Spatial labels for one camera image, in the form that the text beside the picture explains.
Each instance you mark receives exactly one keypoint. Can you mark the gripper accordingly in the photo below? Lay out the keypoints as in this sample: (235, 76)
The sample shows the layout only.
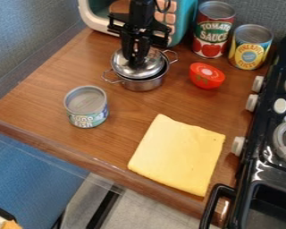
(138, 28)

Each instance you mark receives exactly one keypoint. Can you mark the teal fish can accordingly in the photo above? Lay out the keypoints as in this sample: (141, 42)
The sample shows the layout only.
(86, 107)

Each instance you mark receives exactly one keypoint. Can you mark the yellow cloth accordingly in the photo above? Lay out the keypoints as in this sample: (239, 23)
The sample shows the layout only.
(177, 154)

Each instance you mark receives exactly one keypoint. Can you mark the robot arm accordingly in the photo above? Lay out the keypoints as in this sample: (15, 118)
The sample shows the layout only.
(142, 9)

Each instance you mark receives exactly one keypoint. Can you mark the toy stove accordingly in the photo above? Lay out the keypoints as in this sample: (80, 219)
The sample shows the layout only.
(266, 155)

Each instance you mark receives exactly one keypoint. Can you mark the silver pot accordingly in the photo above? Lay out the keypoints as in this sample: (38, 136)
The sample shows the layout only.
(143, 81)

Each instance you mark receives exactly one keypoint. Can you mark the yellow pineapple can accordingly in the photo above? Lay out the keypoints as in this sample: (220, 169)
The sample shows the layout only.
(250, 47)

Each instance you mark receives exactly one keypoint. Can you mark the toy microwave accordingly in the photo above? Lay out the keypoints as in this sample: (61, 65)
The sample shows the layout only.
(151, 18)

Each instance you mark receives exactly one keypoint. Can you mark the red tomato can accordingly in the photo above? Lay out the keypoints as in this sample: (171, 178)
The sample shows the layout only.
(212, 30)

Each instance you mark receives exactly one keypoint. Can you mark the silver lid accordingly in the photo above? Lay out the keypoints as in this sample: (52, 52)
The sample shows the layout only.
(137, 64)

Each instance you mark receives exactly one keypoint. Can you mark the red toy tomato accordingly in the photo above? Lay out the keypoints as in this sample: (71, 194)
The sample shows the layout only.
(206, 75)

